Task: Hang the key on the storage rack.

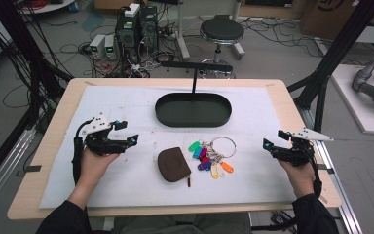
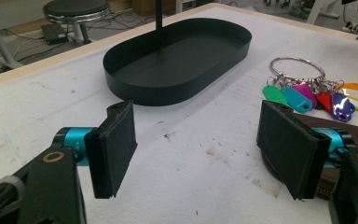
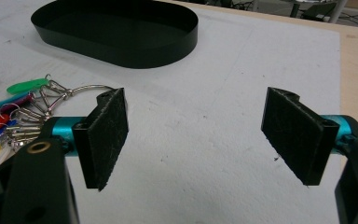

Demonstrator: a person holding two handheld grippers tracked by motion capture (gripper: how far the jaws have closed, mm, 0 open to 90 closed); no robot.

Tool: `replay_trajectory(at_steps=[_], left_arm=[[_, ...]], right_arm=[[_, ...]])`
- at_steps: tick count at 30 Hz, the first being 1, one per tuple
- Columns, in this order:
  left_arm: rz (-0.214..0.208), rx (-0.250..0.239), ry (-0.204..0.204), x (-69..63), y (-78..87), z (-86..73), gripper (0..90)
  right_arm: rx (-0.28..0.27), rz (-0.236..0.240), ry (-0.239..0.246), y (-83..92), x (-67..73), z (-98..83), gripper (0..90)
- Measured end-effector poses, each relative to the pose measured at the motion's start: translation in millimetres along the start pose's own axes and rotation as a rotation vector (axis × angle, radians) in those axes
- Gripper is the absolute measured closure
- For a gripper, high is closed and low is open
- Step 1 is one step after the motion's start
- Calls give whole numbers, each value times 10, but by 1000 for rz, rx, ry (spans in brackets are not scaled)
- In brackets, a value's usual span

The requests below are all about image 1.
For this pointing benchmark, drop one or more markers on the brown zipper pouch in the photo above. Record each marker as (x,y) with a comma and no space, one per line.
(172,165)

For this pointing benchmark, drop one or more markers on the brown cardboard box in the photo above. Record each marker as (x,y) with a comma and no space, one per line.
(324,14)

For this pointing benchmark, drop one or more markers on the black tape strip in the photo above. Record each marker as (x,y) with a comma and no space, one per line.
(325,169)
(32,168)

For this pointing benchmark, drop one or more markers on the black metal frame post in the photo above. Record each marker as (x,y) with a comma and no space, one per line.
(337,52)
(22,58)

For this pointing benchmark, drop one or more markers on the person's left hand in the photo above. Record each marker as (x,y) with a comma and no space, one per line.
(94,169)

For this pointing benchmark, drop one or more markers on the black computer tower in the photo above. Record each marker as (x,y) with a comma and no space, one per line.
(149,29)
(127,37)

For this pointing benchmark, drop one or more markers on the white box on computer tower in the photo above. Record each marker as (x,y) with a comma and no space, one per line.
(132,9)

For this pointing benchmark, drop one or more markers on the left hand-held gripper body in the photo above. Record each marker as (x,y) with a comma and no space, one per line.
(99,143)

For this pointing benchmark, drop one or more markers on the grey power supply unit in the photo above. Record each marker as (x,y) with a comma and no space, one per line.
(97,47)
(110,47)

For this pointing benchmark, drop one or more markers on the black oval tray with hanger bar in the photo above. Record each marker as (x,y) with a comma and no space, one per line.
(193,110)

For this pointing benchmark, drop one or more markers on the person's right hand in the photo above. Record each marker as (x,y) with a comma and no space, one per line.
(300,178)

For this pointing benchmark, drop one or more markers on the white floor platform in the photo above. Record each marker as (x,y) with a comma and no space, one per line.
(357,113)

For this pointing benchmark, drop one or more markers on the black round stool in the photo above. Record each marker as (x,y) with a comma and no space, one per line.
(222,31)

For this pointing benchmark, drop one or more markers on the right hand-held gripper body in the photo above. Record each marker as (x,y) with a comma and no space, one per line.
(297,152)

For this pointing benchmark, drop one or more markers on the white metal stand frame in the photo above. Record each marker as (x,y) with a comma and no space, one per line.
(182,35)

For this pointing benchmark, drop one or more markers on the aluminium rail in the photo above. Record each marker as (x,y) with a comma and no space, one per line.
(341,195)
(3,169)

